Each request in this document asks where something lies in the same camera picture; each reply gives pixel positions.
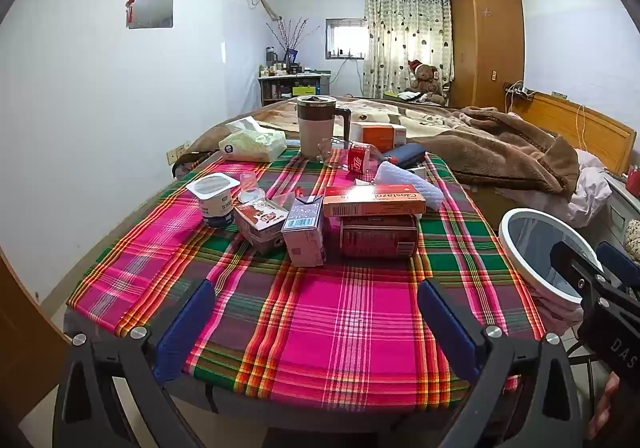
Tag square wall mirror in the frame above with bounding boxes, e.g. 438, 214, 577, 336
127, 0, 174, 30

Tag white round trash bin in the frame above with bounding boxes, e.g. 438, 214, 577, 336
499, 208, 603, 309

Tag wooden wardrobe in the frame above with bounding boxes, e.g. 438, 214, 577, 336
448, 0, 525, 113

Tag heart patterned curtain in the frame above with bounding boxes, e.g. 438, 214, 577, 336
363, 0, 453, 98

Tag cluttered shelf desk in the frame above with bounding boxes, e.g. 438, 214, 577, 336
257, 70, 331, 108

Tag wooden headboard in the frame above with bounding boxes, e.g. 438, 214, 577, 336
510, 90, 637, 176

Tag small window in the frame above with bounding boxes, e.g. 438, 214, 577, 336
325, 18, 368, 61

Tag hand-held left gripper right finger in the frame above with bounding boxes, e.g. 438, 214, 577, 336
417, 280, 586, 448

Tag white yogurt cup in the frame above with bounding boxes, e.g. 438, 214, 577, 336
186, 173, 241, 229

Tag person's right hand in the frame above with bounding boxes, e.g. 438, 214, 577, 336
587, 373, 623, 441

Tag floral quilted cloth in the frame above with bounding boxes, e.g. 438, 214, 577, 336
625, 219, 640, 263

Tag purple drink carton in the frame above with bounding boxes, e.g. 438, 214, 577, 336
281, 195, 327, 267

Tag pink green plaid tablecloth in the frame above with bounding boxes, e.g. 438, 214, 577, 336
66, 148, 546, 411

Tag brown wooden board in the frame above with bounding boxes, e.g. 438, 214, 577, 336
0, 248, 71, 429

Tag red drink can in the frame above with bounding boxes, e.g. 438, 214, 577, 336
340, 214, 420, 259

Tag charging cable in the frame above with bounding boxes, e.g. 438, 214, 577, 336
575, 102, 588, 149

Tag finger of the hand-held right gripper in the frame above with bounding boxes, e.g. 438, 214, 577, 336
550, 240, 608, 303
597, 242, 640, 299

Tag dried branches in vase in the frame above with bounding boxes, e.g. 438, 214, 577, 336
266, 18, 321, 63

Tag wall socket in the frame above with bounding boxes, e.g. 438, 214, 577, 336
167, 142, 191, 166

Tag clear cola bottle red label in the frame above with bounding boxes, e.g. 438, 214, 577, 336
317, 139, 401, 177

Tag orange and white box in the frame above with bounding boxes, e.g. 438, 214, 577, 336
350, 123, 408, 153

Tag grey bedside cabinet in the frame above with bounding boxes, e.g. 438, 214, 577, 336
595, 168, 640, 249

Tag clear plastic cup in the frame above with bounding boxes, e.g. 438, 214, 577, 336
238, 173, 266, 203

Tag power strip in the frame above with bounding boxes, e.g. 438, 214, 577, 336
502, 82, 536, 101

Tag beige patterned bed blanket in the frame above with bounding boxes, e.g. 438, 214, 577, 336
187, 96, 481, 163

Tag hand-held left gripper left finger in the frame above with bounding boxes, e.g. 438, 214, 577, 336
52, 279, 217, 448

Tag beige mug with brown handle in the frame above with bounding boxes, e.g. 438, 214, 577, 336
296, 95, 352, 159

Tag brown teddy bear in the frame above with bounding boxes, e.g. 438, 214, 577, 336
407, 60, 446, 103

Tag pink bin liner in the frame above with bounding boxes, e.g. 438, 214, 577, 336
510, 215, 586, 336

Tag pink bed sheet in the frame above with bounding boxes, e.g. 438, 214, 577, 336
520, 150, 613, 229

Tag white textured packet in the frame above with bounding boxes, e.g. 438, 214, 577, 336
374, 162, 445, 211

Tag navy glasses case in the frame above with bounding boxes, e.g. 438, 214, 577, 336
385, 143, 426, 170

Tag soft tissue pack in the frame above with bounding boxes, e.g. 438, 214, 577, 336
218, 118, 288, 163

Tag orange medicine box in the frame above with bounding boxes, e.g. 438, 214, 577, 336
322, 184, 427, 217

